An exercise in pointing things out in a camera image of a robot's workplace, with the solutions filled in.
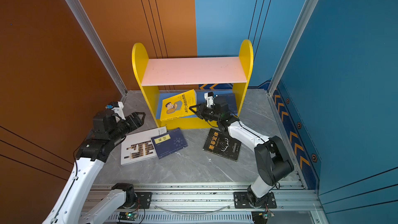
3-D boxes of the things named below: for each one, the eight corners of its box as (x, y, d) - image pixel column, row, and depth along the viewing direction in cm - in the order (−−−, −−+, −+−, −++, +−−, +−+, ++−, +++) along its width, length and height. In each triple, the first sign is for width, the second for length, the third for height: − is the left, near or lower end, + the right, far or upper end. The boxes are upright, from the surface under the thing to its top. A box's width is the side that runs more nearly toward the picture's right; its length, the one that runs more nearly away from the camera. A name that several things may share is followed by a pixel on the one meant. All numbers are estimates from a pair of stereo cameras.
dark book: (203, 150, 92) (203, 148, 90) (211, 129, 101) (211, 127, 99) (237, 161, 88) (237, 160, 86) (242, 139, 97) (243, 137, 95)
